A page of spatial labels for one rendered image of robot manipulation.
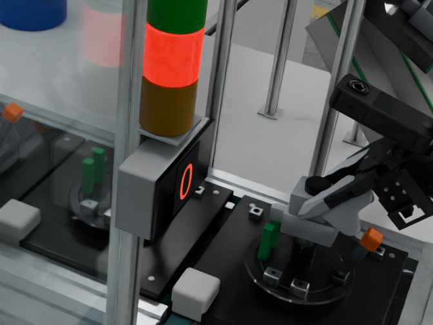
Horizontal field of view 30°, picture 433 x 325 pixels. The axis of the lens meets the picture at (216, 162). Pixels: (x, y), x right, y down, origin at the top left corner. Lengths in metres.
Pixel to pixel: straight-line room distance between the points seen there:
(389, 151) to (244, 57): 0.89
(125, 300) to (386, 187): 0.30
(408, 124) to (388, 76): 0.40
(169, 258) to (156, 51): 0.41
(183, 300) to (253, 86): 0.75
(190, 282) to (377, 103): 0.31
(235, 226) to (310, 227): 0.16
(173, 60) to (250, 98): 0.91
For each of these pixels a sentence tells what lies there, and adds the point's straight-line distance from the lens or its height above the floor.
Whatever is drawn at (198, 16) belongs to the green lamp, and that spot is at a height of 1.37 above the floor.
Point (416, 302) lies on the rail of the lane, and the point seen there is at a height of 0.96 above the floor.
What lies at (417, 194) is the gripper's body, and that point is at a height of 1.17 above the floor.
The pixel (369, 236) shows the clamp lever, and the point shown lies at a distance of 0.95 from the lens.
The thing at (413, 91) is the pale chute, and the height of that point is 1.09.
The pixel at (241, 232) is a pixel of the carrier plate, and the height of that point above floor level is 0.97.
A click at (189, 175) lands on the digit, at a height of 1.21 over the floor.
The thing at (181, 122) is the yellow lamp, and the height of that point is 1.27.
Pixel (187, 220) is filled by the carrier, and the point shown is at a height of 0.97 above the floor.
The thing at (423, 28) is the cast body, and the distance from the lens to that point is 1.12.
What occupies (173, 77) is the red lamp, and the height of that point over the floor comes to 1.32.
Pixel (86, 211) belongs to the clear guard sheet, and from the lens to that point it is 0.72.
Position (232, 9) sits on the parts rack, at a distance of 1.10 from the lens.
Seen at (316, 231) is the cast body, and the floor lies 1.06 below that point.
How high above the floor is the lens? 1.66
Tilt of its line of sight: 35 degrees down
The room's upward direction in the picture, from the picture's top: 8 degrees clockwise
